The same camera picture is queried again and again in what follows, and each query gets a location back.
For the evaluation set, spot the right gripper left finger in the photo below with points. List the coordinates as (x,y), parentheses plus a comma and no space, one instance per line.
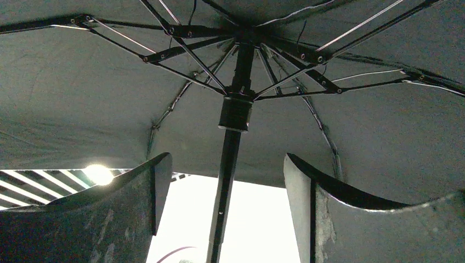
(111,223)

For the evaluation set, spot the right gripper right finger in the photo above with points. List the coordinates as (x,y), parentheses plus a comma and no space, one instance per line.
(336,222)

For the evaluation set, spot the white and black folding umbrella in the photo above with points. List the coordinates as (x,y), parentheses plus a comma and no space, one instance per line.
(371,92)

